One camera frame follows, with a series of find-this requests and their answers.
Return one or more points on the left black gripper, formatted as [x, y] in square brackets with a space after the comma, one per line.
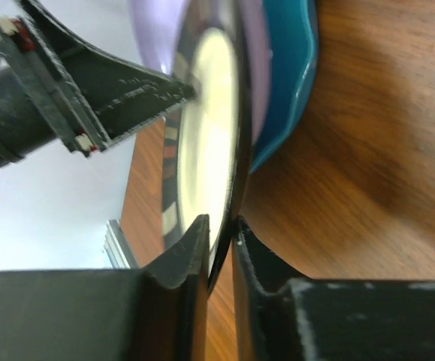
[55, 85]

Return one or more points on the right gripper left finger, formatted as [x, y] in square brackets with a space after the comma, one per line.
[157, 312]

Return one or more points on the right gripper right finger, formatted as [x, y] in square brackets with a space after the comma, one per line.
[281, 314]

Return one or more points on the black striped rim plate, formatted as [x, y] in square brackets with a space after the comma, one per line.
[207, 142]

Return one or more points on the blue dotted scalloped plate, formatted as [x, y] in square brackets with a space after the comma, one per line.
[294, 43]

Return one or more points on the aluminium frame rail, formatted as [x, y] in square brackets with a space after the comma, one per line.
[117, 248]

